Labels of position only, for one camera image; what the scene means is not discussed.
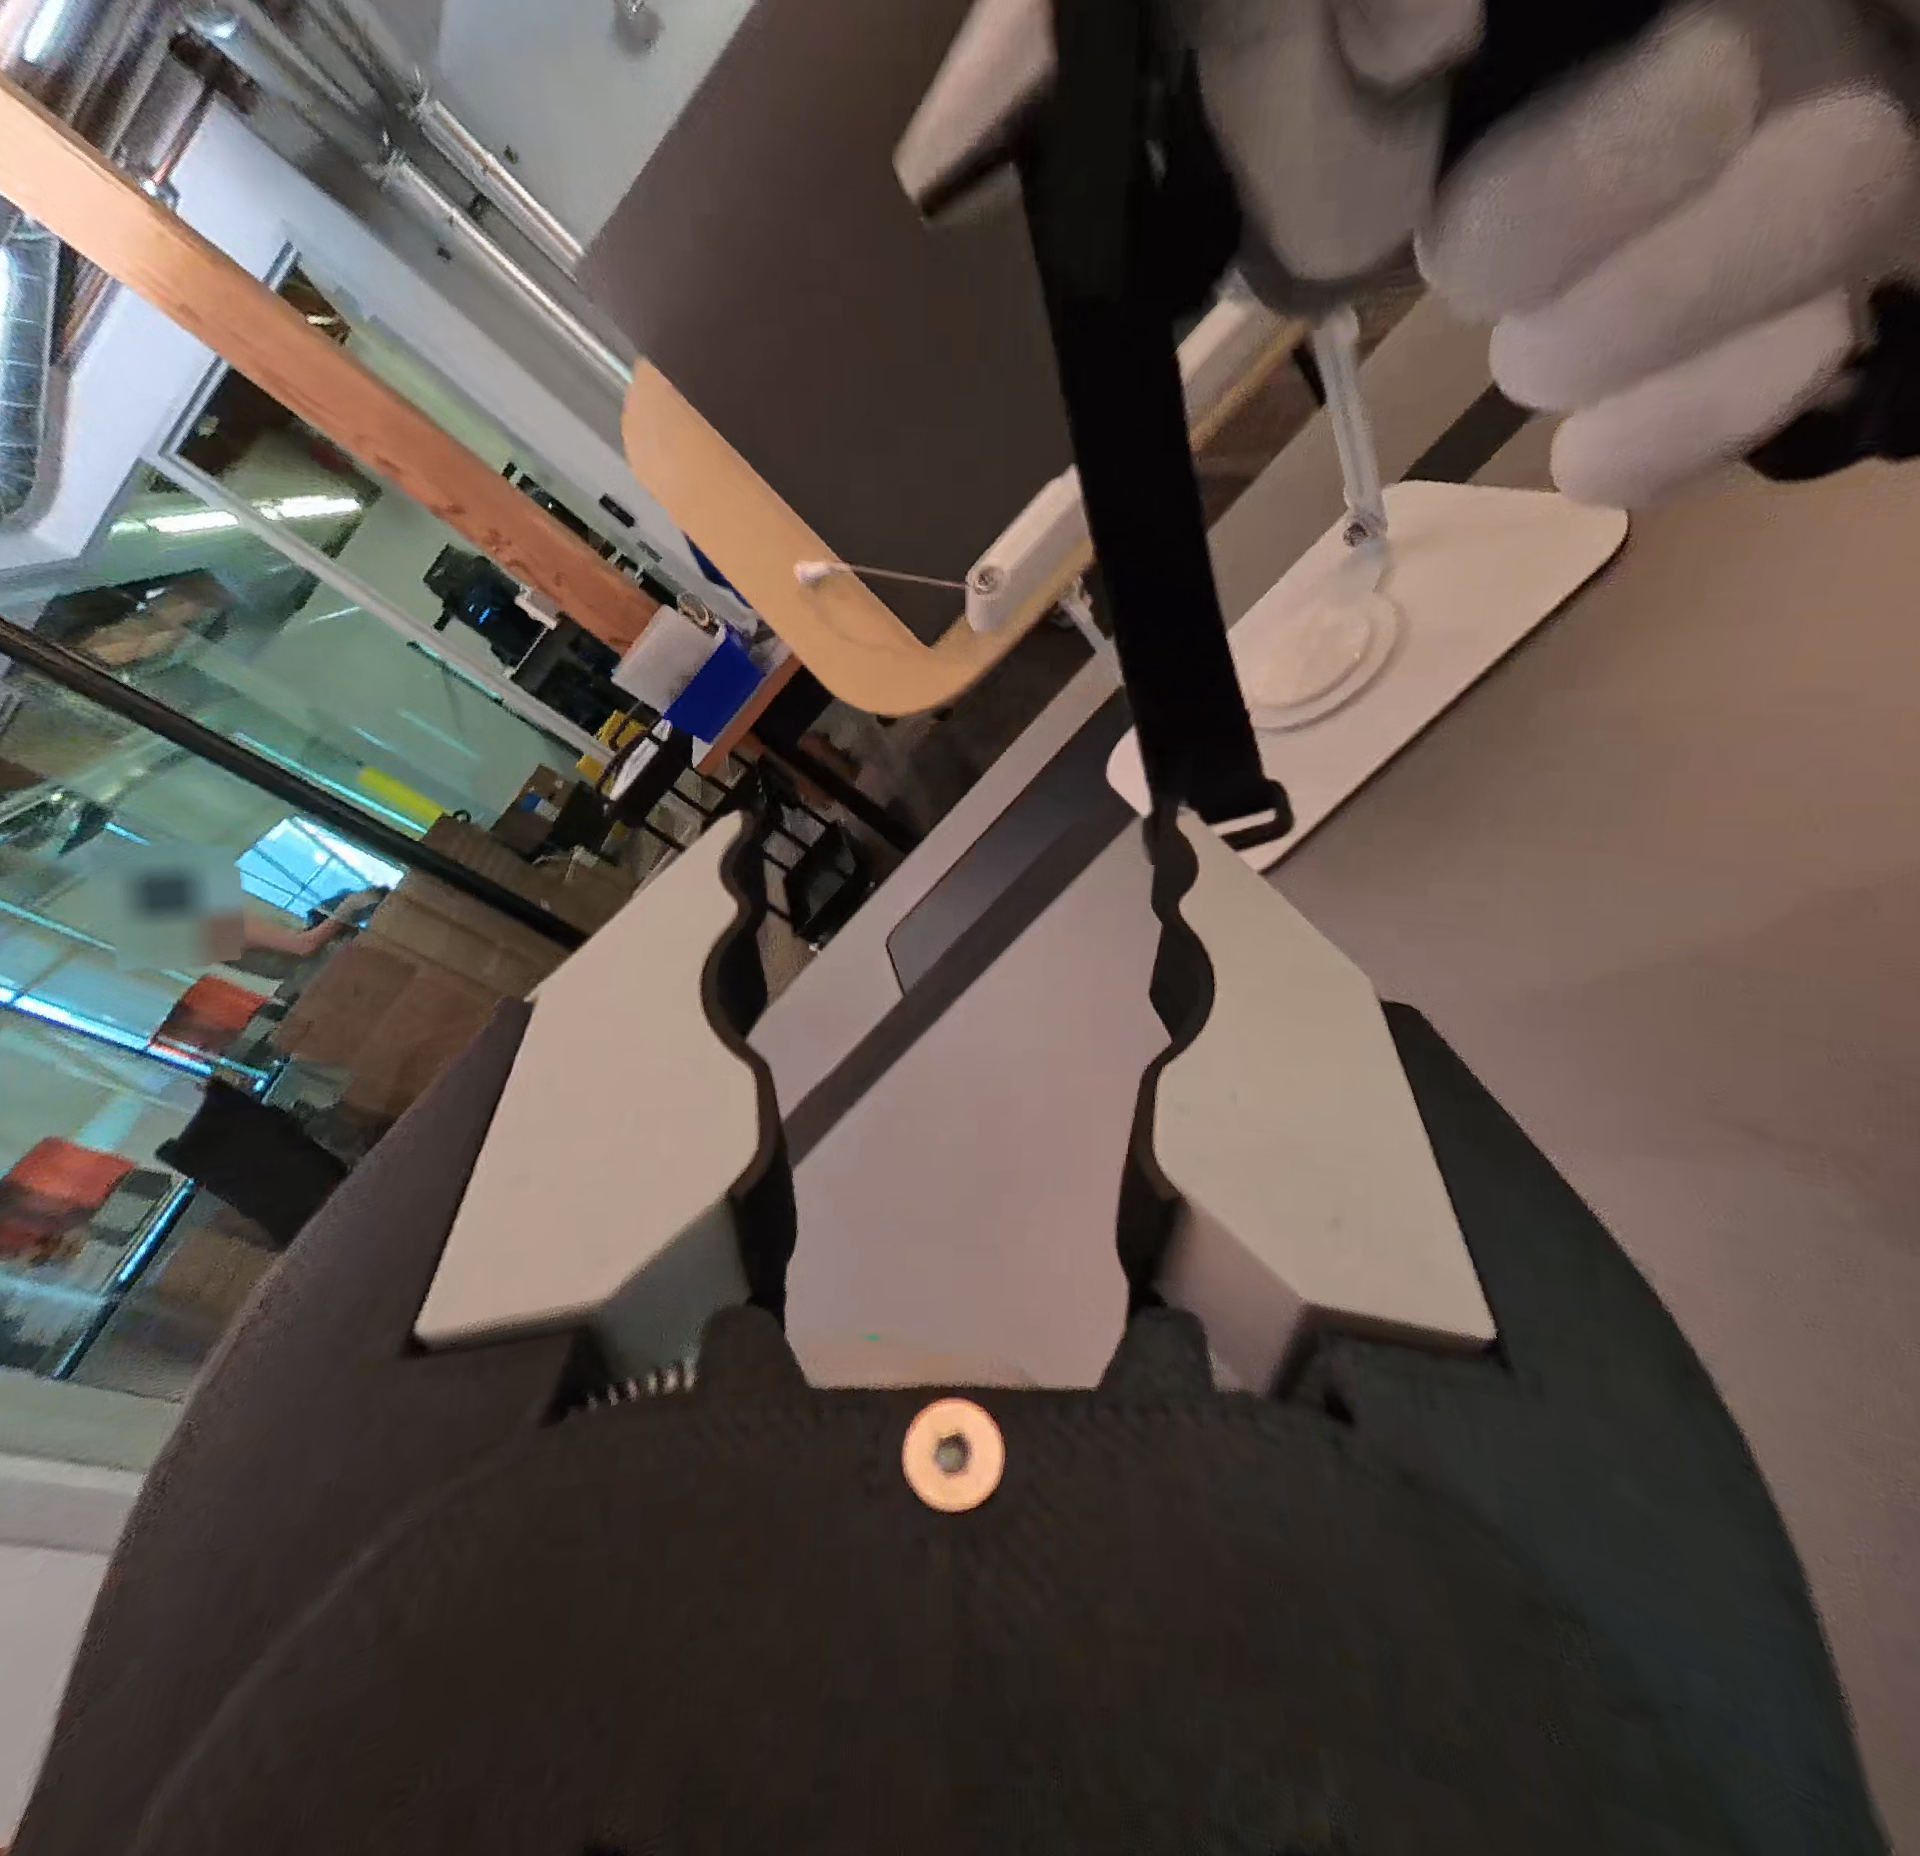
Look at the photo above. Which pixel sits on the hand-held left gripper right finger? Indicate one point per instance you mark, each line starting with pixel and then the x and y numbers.
pixel 1304 1138

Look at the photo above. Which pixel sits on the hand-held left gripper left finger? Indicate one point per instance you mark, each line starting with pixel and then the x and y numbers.
pixel 600 1138

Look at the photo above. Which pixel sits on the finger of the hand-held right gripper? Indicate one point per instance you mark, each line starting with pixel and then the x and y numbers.
pixel 976 85
pixel 1304 284

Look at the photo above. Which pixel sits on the person's right hand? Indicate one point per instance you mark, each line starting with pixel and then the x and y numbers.
pixel 1650 236

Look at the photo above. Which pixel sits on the black and white book stand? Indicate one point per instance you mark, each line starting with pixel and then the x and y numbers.
pixel 823 160

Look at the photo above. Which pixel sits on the cardboard boxes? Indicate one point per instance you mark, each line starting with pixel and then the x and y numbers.
pixel 433 956

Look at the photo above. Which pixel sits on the black office chair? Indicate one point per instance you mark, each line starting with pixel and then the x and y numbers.
pixel 263 1160

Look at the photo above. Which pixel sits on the black metal rack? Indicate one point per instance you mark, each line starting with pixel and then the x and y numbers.
pixel 812 865

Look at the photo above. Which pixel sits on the orange box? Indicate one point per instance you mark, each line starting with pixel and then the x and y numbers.
pixel 68 1191
pixel 218 1016

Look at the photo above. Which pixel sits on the black floor lamp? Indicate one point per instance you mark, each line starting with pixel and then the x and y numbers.
pixel 301 788

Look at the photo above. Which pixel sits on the blue plastic bin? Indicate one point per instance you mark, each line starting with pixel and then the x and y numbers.
pixel 713 688

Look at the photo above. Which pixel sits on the round silver air duct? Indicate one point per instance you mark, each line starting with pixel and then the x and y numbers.
pixel 29 385

